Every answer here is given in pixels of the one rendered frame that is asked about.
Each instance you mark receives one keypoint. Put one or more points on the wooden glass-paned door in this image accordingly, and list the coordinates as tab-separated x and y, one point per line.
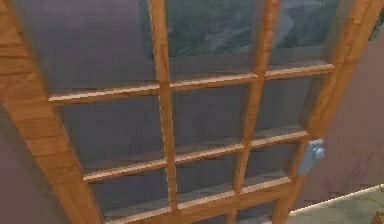
163	100

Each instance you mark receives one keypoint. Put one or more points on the pale blue door knob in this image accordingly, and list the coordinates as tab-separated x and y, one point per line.
311	156

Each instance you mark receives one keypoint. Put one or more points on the green house plant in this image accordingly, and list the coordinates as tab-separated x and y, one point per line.
378	27

